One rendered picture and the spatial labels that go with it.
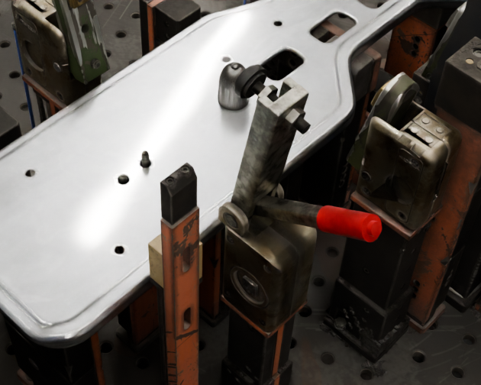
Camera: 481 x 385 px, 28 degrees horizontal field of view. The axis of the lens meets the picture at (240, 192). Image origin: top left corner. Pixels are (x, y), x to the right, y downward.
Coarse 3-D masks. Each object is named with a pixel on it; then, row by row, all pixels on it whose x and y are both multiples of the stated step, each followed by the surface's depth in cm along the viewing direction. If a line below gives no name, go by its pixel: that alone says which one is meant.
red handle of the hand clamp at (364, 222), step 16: (256, 208) 83; (272, 208) 81; (288, 208) 80; (304, 208) 79; (320, 208) 78; (336, 208) 76; (304, 224) 79; (320, 224) 76; (336, 224) 75; (352, 224) 74; (368, 224) 73; (368, 240) 73
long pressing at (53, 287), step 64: (320, 0) 112; (448, 0) 113; (192, 64) 104; (320, 64) 105; (64, 128) 98; (128, 128) 98; (192, 128) 98; (320, 128) 98; (0, 192) 92; (64, 192) 92; (128, 192) 93; (0, 256) 88; (64, 256) 88; (128, 256) 88; (64, 320) 84
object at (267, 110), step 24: (264, 72) 74; (240, 96) 74; (264, 96) 71; (288, 96) 72; (264, 120) 72; (288, 120) 72; (264, 144) 74; (288, 144) 77; (240, 168) 79; (264, 168) 77; (240, 192) 81; (264, 192) 81
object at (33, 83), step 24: (24, 0) 103; (48, 0) 103; (24, 24) 104; (48, 24) 101; (24, 48) 108; (48, 48) 103; (24, 72) 111; (48, 72) 107; (48, 96) 110; (72, 96) 107
